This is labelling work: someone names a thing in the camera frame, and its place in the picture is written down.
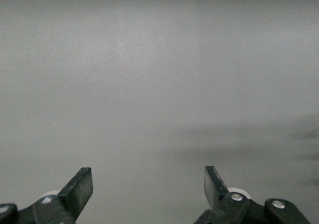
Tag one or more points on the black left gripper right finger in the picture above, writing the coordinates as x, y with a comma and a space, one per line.
221, 199

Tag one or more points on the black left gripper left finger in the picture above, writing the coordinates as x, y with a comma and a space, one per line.
72, 196

